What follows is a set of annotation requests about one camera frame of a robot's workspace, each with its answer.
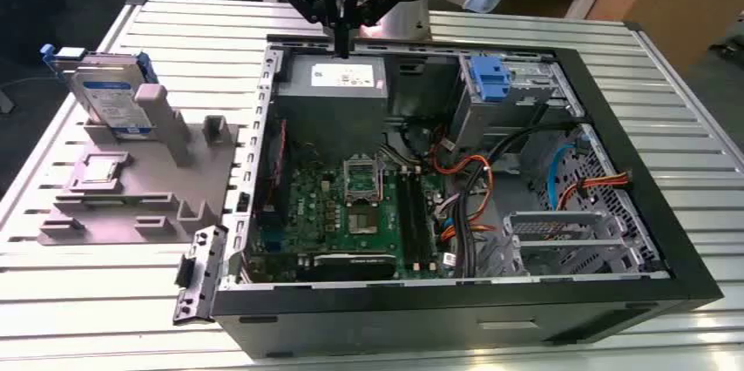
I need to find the hard disk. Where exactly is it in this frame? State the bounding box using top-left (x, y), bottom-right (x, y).
top-left (39, 44), bottom-right (162, 142)

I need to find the blue data wire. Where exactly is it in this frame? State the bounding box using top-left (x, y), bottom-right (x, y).
top-left (545, 135), bottom-right (589, 214)

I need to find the red yellow power wire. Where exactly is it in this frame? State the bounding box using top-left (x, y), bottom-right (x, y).
top-left (560, 172), bottom-right (634, 211)

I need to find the blue plastic drive latch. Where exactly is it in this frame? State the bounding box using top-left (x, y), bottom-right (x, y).
top-left (471, 56), bottom-right (512, 103)

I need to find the grey power supply unit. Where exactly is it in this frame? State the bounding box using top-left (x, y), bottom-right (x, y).
top-left (273, 55), bottom-right (390, 159)

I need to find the grey metal drive cage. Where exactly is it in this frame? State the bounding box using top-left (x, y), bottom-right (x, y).
top-left (452, 53), bottom-right (577, 154)

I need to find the metal socket cover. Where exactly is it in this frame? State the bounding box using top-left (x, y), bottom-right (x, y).
top-left (344, 156), bottom-right (385, 206)

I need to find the black RAM slot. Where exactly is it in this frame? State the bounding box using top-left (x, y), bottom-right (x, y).
top-left (409, 165), bottom-right (433, 272)
top-left (402, 165), bottom-right (425, 272)
top-left (397, 165), bottom-right (417, 272)
top-left (417, 165), bottom-right (441, 272)

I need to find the green motherboard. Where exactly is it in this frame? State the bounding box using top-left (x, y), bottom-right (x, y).
top-left (249, 144), bottom-right (461, 280)

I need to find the CPU socket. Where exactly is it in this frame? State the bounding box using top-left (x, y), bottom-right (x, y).
top-left (346, 207), bottom-right (386, 237)

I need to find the grey plastic parts rack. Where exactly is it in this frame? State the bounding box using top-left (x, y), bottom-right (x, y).
top-left (35, 85), bottom-right (244, 246)

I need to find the silver CPU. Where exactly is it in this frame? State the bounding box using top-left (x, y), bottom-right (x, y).
top-left (81, 160), bottom-right (122, 183)

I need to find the green RAM stick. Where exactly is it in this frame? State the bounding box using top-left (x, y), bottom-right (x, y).
top-left (78, 197), bottom-right (150, 207)

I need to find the black graphics card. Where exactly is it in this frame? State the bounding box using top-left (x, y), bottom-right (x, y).
top-left (301, 251), bottom-right (400, 283)

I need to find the black open PC case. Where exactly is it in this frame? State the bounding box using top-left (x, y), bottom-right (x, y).
top-left (211, 33), bottom-right (726, 357)

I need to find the yellow black wire bundle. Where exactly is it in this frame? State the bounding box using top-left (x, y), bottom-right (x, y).
top-left (381, 142), bottom-right (435, 167)

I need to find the orange wire bundle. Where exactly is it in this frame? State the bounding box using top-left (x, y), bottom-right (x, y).
top-left (431, 153), bottom-right (496, 226)

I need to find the thick black cable bundle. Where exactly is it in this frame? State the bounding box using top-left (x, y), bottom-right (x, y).
top-left (456, 122), bottom-right (583, 279)

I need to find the grey card retention bracket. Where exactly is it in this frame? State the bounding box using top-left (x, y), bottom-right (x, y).
top-left (173, 223), bottom-right (229, 327)

